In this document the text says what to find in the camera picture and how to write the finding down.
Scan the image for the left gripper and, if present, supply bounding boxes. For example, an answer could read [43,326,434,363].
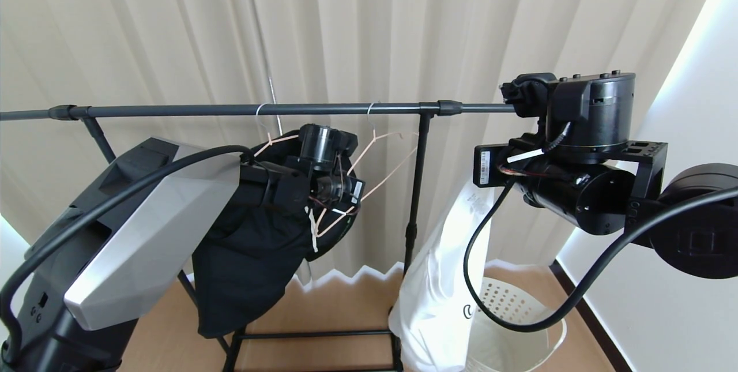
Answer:
[311,173,366,212]

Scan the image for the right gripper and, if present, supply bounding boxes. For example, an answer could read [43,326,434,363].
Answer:
[473,140,638,236]

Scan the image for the pink clothes hanger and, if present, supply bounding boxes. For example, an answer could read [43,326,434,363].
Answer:
[316,102,420,238]
[254,103,326,228]

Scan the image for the black shorts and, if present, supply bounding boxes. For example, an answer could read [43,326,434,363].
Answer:
[192,130,365,339]

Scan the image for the white garment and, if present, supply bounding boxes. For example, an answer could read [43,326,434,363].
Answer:
[388,179,496,372]

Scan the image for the black clothes rack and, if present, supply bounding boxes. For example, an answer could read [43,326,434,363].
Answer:
[0,100,517,372]

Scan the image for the white laundry basket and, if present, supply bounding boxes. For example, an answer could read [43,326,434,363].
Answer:
[461,277,568,372]

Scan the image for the beige curtain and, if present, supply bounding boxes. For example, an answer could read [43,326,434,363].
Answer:
[0,0,727,280]

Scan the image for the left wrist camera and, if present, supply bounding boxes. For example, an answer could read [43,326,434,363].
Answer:
[334,130,359,160]

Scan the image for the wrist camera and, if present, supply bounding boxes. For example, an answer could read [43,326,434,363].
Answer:
[334,130,359,160]
[499,73,557,119]

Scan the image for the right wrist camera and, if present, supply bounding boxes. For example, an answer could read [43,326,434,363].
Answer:
[499,73,557,119]

